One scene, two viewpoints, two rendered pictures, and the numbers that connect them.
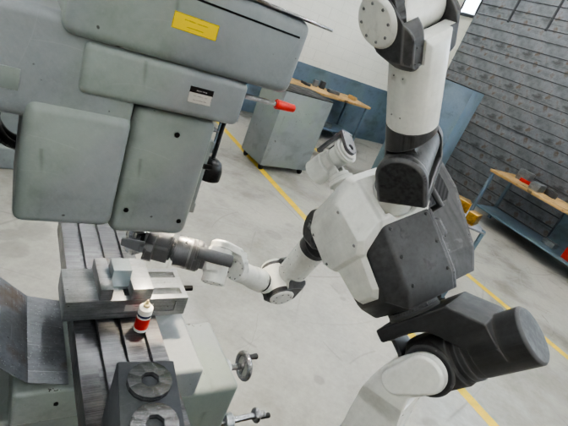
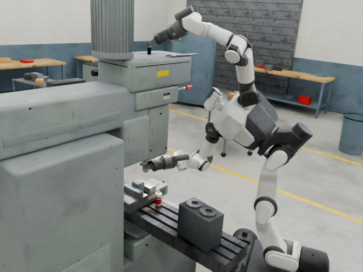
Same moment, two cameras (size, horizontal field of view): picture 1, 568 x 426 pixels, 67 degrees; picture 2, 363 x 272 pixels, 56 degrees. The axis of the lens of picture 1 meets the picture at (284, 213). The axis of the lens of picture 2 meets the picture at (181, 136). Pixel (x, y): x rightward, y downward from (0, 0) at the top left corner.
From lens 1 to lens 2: 1.10 m
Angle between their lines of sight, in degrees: 14
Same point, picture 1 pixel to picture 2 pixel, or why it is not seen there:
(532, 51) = not seen: outside the picture
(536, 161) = (262, 52)
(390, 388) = (270, 169)
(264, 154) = not seen: hidden behind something
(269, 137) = not seen: hidden behind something
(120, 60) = (144, 95)
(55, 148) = (132, 135)
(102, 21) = (140, 85)
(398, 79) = (241, 68)
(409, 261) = (259, 123)
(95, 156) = (142, 133)
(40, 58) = (124, 105)
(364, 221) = (241, 116)
